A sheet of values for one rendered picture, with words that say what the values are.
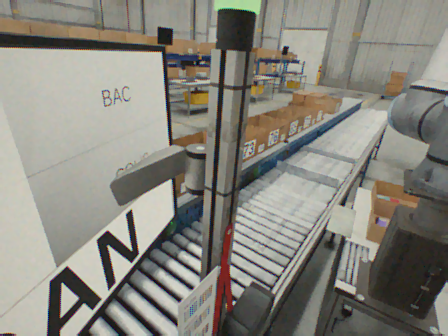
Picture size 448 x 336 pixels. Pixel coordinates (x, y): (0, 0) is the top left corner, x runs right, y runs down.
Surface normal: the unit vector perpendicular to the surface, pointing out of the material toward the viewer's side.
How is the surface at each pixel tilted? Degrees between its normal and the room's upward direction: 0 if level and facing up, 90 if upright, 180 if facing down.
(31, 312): 86
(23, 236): 86
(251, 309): 8
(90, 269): 86
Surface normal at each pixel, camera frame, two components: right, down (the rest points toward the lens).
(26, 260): 0.96, 0.11
